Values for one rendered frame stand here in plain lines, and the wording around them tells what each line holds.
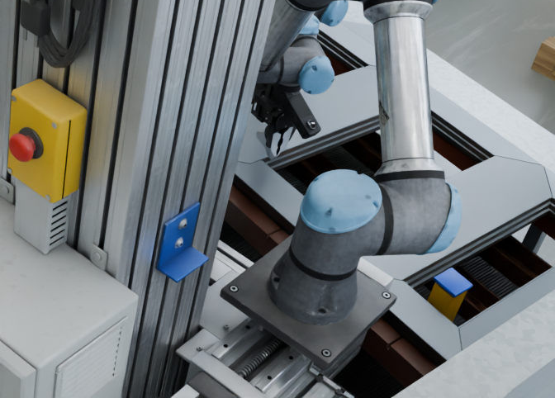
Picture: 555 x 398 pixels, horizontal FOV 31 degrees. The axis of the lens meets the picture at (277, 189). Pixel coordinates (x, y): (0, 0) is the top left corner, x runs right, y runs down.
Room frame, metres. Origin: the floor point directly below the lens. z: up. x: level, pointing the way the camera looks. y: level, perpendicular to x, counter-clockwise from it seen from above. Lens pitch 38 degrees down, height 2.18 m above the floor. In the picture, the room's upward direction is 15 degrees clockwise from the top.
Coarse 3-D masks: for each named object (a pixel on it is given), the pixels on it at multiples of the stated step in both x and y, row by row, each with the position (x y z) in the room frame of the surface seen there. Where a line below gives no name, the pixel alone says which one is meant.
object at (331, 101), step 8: (328, 88) 2.19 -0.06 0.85; (312, 96) 2.14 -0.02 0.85; (320, 96) 2.15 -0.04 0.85; (328, 96) 2.16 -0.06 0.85; (336, 96) 2.17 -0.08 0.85; (320, 104) 2.11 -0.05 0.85; (328, 104) 2.12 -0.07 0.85; (336, 104) 2.13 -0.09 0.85; (344, 104) 2.14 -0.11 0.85; (336, 112) 2.09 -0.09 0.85; (344, 112) 2.10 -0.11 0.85; (352, 112) 2.11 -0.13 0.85; (360, 112) 2.12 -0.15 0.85; (344, 120) 2.07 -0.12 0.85; (352, 120) 2.08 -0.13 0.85; (360, 120) 2.09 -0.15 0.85
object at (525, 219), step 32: (320, 32) 2.49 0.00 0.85; (352, 64) 2.39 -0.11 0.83; (352, 128) 2.06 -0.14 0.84; (448, 128) 2.19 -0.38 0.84; (288, 160) 1.88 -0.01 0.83; (480, 160) 2.10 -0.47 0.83; (288, 224) 1.63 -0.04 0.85; (512, 224) 1.85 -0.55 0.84; (448, 256) 1.67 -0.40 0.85; (416, 288) 1.57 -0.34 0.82
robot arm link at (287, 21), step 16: (288, 0) 1.52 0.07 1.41; (304, 0) 1.50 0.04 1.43; (320, 0) 1.50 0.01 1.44; (336, 0) 1.50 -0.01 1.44; (272, 16) 1.57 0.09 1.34; (288, 16) 1.55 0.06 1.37; (304, 16) 1.55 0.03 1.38; (272, 32) 1.58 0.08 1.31; (288, 32) 1.57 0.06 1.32; (272, 48) 1.60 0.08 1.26; (272, 64) 1.65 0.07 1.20; (272, 80) 1.69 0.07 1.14
